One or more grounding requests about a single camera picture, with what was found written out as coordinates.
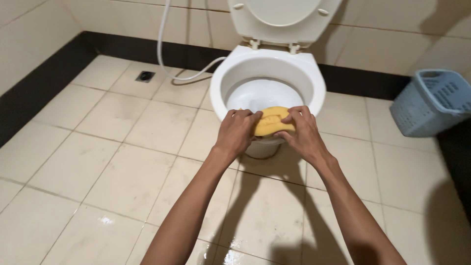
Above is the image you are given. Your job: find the person's left hand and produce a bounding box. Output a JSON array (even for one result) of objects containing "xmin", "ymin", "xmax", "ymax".
[{"xmin": 213, "ymin": 109, "xmax": 264, "ymax": 158}]

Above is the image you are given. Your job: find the person's right hand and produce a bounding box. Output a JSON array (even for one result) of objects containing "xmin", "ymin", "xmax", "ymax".
[{"xmin": 273, "ymin": 106, "xmax": 336, "ymax": 167}]

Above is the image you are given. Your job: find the yellow sponge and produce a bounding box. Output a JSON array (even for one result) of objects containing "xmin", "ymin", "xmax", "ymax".
[{"xmin": 239, "ymin": 106, "xmax": 296, "ymax": 137}]

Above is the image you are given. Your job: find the white toilet bowl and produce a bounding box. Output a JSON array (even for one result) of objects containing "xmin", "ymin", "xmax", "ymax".
[{"xmin": 209, "ymin": 45, "xmax": 327, "ymax": 159}]

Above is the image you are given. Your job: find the white toilet seat lid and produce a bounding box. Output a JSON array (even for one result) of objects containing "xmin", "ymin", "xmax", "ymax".
[{"xmin": 227, "ymin": 0, "xmax": 343, "ymax": 55}]

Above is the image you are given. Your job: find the metal floor drain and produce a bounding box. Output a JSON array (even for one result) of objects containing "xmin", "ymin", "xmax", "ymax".
[{"xmin": 135, "ymin": 71, "xmax": 156, "ymax": 83}]

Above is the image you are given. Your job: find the blue plastic laundry basket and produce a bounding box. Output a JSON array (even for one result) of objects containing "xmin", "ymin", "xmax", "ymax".
[{"xmin": 389, "ymin": 69, "xmax": 471, "ymax": 138}]

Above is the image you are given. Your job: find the white bidet hose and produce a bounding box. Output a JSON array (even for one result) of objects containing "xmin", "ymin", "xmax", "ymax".
[{"xmin": 157, "ymin": 0, "xmax": 227, "ymax": 81}]

